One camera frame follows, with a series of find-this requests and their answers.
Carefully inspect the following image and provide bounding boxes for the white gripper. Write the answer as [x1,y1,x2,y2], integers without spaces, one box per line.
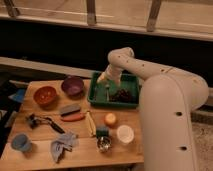
[97,64,122,87]

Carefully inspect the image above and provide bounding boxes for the silver fork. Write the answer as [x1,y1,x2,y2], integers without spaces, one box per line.
[105,83,110,101]

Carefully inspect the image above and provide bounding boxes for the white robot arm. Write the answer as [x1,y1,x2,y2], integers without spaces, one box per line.
[98,47,209,171]

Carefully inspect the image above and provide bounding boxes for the purple bowl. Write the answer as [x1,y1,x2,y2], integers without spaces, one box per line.
[61,76,84,96]

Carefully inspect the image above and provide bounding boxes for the orange bowl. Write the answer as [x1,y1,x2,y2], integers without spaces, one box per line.
[33,86,57,107]

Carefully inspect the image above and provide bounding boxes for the silver knife in tray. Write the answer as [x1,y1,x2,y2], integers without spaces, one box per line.
[93,85,98,101]

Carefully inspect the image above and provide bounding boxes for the dark grape bunch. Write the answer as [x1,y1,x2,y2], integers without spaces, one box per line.
[110,89,133,103]

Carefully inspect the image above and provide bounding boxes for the green plastic tray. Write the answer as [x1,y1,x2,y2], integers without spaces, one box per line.
[87,71,140,108]

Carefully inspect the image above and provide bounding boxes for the orange yellow fruit toy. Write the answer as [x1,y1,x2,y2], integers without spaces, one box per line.
[104,113,117,126]

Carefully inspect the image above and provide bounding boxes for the cream banana toy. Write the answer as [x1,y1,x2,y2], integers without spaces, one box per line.
[86,111,96,137]

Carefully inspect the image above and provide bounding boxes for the teal block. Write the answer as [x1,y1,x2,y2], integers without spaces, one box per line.
[96,126,109,137]

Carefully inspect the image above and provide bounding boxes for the grey blue sponge block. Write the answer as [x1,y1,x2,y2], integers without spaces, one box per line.
[59,104,81,116]

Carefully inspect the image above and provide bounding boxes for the white cup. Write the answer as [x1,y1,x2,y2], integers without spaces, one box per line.
[116,125,134,144]

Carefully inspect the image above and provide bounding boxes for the shiny metal cup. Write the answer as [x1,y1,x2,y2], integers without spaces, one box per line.
[97,136,111,153]

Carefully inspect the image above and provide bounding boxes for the blue grey cloth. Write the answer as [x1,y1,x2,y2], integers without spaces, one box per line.
[50,132,78,163]

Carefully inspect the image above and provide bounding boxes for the blue object left of table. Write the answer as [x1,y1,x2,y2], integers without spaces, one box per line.
[9,89,26,103]

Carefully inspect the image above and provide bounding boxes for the blue plastic cup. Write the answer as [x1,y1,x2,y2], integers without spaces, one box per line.
[11,134,32,152]

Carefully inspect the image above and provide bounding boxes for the black handled kitchen tool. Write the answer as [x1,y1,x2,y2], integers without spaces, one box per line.
[26,114,64,134]

